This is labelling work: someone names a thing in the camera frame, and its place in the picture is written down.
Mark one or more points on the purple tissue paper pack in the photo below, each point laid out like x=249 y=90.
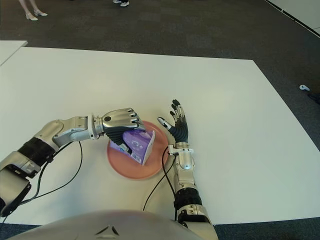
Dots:
x=141 y=145

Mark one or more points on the silver robot torso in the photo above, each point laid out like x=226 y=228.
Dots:
x=112 y=225

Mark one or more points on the person in white heels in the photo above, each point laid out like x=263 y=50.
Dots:
x=31 y=16

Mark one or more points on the white round controller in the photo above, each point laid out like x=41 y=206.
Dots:
x=304 y=87

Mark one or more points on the white side table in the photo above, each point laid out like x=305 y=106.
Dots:
x=10 y=50

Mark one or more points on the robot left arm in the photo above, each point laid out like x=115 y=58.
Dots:
x=50 y=135

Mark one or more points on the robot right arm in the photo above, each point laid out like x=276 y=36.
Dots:
x=186 y=175

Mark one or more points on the person in white sneakers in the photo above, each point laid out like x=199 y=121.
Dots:
x=123 y=3

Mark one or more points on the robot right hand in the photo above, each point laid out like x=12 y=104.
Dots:
x=180 y=131

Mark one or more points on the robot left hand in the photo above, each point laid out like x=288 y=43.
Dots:
x=117 y=120

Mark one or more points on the pink round plate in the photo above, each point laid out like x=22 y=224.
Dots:
x=135 y=170

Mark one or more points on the white table with dark edge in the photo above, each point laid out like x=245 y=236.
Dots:
x=300 y=12

